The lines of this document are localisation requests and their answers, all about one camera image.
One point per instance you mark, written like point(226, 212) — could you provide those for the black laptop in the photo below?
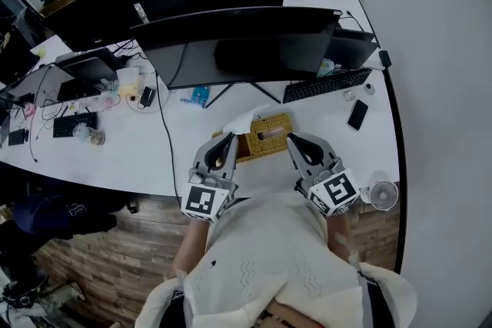
point(351, 52)

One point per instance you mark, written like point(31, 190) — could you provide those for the long black keyboard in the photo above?
point(326, 86)

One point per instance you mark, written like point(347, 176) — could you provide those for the black charger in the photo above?
point(147, 97)

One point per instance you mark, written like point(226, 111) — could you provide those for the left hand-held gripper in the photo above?
point(200, 199)

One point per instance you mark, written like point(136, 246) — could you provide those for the white knit sweater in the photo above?
point(269, 242)

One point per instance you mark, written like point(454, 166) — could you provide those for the dark blue jacket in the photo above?
point(57, 215)

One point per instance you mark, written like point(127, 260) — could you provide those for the wide curved black monitor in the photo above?
point(200, 61)

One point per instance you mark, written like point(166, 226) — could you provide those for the black power adapter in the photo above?
point(384, 58)

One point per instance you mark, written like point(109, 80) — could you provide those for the black smartphone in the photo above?
point(358, 115)

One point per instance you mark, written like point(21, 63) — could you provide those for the yellow woven basket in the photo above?
point(276, 150)

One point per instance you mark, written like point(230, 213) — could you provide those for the white tissue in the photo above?
point(242, 123)

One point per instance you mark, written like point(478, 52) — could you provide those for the black flat monitor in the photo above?
point(90, 63)

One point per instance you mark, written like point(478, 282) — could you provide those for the person's right forearm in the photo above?
point(340, 230)

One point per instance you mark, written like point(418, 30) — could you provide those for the clear earbuds case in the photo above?
point(350, 95)

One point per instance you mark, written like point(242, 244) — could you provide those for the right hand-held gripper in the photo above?
point(334, 190)

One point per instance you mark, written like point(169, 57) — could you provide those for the silver monitor mount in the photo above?
point(141, 13)

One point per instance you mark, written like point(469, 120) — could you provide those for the pale green container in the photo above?
point(328, 67)

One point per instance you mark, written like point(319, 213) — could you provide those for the white desk fan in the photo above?
point(382, 194)

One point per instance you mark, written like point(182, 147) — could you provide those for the plain black monitor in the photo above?
point(84, 19)

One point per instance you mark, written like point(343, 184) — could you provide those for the small white round mouse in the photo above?
point(369, 88)

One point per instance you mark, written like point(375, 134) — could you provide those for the blue packet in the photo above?
point(198, 96)

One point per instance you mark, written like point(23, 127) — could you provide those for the person's left forearm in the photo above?
point(192, 246)

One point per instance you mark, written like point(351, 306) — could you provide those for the short black keyboard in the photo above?
point(75, 124)

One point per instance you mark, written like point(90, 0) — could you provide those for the black caster wheel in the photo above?
point(131, 204)

